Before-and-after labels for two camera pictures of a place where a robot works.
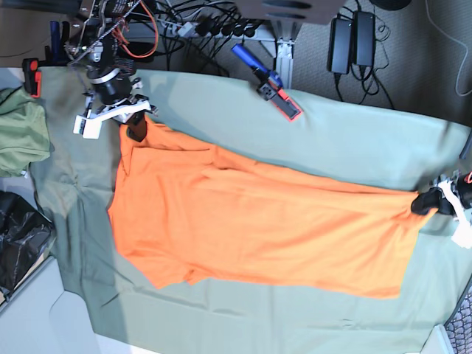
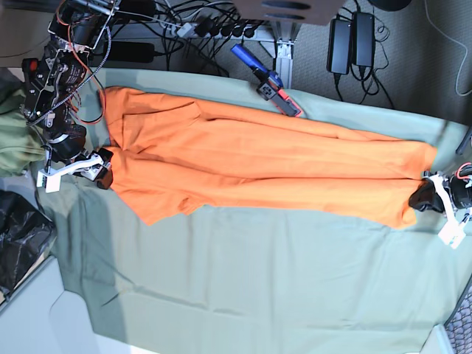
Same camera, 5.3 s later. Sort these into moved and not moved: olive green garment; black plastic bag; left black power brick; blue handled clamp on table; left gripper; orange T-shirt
Moved: left gripper; orange T-shirt
Not moved: black plastic bag; left black power brick; blue handled clamp on table; olive green garment
